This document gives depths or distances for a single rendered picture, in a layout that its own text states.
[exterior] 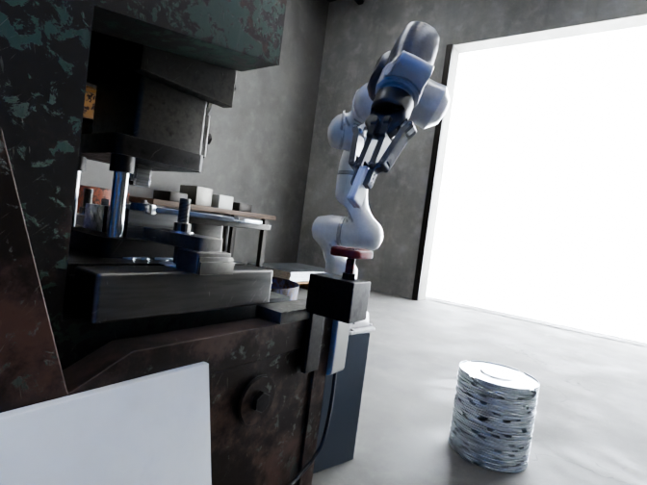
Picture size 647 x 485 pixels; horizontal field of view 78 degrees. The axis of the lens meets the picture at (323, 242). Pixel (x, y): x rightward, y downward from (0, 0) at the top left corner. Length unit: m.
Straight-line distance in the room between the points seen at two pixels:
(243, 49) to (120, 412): 0.53
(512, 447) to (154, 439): 1.40
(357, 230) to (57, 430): 1.01
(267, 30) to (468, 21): 5.29
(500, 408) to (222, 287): 1.24
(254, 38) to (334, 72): 5.94
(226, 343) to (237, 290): 0.09
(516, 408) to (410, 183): 4.17
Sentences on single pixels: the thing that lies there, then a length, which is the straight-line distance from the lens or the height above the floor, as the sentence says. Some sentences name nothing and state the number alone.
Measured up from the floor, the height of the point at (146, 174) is 0.84.
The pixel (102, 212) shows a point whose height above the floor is 0.77.
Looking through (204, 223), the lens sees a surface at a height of 0.77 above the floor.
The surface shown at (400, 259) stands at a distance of 5.46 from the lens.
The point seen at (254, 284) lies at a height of 0.68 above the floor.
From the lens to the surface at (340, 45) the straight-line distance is 6.78.
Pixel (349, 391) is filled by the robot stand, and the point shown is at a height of 0.25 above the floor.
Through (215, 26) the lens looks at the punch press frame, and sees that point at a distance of 0.67.
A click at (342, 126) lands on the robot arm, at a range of 1.26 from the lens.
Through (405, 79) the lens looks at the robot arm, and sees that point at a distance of 0.80.
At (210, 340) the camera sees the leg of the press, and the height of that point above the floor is 0.62.
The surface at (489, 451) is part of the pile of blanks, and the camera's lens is 1.72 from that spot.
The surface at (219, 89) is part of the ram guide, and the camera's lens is 0.78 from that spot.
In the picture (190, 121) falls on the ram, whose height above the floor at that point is 0.95.
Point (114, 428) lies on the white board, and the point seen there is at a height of 0.55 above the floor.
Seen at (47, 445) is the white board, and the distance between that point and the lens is 0.50.
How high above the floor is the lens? 0.79
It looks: 2 degrees down
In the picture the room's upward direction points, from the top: 7 degrees clockwise
